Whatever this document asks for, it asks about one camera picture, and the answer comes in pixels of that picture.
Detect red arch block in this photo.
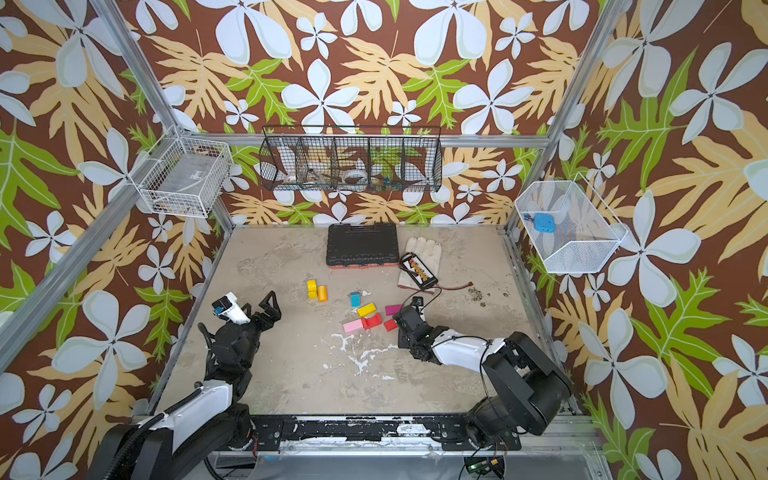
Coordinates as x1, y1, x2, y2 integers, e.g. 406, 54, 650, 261
362, 313, 383, 330

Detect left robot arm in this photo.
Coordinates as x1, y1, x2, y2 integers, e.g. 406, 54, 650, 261
86, 291, 282, 479

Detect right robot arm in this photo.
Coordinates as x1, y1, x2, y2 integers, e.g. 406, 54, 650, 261
394, 305, 572, 449

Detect magenta block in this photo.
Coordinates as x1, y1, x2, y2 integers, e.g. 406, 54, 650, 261
385, 305, 402, 318

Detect yellow arch block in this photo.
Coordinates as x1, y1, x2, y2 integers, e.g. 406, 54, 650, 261
306, 280, 318, 299

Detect yellow rectangular block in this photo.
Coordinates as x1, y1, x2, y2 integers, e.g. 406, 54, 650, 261
356, 303, 377, 318

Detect pink block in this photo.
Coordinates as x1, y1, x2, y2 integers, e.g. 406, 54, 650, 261
343, 319, 364, 333

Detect teal block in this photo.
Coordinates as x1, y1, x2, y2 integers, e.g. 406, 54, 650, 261
349, 292, 362, 309

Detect black battery holder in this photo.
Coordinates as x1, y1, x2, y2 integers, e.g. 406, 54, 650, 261
399, 252, 439, 291

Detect beige work glove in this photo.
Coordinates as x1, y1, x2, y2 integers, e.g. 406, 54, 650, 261
397, 236, 442, 294

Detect black tool case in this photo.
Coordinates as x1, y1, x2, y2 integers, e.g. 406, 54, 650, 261
326, 223, 400, 268

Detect blue object in basket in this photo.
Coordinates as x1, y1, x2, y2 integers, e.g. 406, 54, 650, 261
531, 213, 557, 234

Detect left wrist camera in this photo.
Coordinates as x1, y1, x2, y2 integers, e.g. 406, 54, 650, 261
212, 292, 250, 325

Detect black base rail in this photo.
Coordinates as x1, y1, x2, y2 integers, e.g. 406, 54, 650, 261
251, 413, 521, 451

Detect white wire basket left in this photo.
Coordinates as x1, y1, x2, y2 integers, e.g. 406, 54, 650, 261
131, 127, 233, 218

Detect white wire basket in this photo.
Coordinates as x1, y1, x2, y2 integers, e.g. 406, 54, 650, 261
515, 174, 629, 276
131, 127, 233, 218

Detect black wire basket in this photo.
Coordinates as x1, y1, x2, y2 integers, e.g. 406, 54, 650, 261
257, 125, 444, 193

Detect white wire basket right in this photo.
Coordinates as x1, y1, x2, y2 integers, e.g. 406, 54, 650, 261
515, 174, 629, 276

